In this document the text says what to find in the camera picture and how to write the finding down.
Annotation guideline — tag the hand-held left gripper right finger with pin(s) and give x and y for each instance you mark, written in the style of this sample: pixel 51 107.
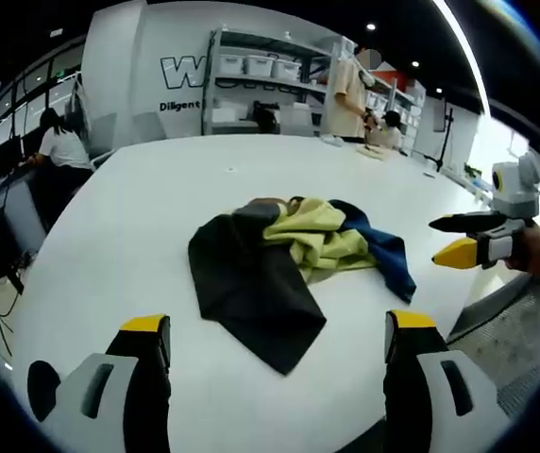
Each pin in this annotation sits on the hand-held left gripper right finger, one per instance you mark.
pixel 421 406

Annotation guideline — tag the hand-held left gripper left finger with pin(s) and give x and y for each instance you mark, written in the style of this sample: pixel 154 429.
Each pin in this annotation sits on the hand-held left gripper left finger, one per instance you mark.
pixel 109 406

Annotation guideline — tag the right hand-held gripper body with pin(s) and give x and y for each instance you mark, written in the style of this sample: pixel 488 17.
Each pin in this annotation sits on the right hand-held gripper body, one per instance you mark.
pixel 513 198

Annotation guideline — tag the blue garment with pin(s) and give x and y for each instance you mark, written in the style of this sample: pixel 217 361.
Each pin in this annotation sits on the blue garment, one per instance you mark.
pixel 393 255

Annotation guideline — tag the yellow-green garment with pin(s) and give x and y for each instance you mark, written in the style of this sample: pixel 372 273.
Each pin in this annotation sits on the yellow-green garment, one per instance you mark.
pixel 322 236

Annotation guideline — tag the black garment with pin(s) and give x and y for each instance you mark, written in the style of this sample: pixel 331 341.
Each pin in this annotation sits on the black garment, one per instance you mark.
pixel 251 292

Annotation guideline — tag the black tripod stand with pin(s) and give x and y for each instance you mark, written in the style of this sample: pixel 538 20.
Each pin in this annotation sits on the black tripod stand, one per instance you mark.
pixel 443 137

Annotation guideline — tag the beige cloth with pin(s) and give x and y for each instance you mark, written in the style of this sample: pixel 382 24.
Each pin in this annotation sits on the beige cloth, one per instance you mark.
pixel 371 152

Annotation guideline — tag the white shelving unit with boxes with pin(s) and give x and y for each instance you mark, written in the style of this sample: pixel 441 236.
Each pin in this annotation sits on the white shelving unit with boxes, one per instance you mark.
pixel 399 101

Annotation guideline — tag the white storage box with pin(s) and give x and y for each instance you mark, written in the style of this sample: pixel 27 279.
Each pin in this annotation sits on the white storage box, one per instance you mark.
pixel 258 65
pixel 230 64
pixel 285 69

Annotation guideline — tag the grey metal shelving unit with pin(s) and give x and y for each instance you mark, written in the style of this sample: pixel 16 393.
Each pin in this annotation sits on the grey metal shelving unit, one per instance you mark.
pixel 260 85

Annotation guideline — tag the black computer monitor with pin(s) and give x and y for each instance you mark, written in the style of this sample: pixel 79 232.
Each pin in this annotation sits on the black computer monitor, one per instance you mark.
pixel 6 156

